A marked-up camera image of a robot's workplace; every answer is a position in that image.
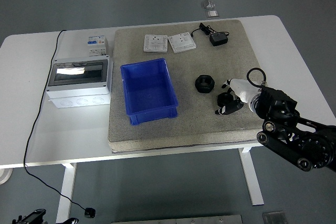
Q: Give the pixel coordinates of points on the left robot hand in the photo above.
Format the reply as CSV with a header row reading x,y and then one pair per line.
x,y
70,221

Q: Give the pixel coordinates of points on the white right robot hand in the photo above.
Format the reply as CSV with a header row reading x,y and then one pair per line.
x,y
242,90

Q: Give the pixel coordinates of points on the large black hex nut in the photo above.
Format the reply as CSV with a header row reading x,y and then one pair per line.
x,y
205,83

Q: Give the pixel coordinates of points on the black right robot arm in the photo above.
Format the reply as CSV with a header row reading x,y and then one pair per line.
x,y
283,119

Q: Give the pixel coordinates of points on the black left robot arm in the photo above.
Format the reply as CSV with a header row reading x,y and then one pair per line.
x,y
32,216

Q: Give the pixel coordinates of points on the blue plastic box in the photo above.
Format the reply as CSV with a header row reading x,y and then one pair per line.
x,y
149,90

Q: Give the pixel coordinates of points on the grey distribution box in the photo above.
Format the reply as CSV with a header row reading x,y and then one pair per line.
x,y
78,87

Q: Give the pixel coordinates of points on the white table leg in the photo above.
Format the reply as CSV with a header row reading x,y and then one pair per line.
x,y
252,179
67,190

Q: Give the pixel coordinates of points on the black power adapter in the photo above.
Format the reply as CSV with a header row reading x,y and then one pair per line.
x,y
218,39

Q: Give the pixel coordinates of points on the grey-brown mat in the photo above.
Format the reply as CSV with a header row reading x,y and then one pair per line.
x,y
183,124

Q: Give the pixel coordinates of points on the white round base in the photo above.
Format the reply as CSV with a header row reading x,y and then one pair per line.
x,y
4,176

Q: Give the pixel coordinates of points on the silver floor socket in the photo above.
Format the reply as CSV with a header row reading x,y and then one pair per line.
x,y
208,4
212,14

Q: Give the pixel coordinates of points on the white square socket panel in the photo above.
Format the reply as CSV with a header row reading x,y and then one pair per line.
x,y
155,43

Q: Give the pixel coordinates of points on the grey floor plate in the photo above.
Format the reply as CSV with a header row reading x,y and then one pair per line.
x,y
274,218

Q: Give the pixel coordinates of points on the white circuit breaker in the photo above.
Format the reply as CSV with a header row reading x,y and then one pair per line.
x,y
96,45

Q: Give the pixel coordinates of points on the white square switch panel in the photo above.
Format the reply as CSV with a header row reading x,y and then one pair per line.
x,y
182,42

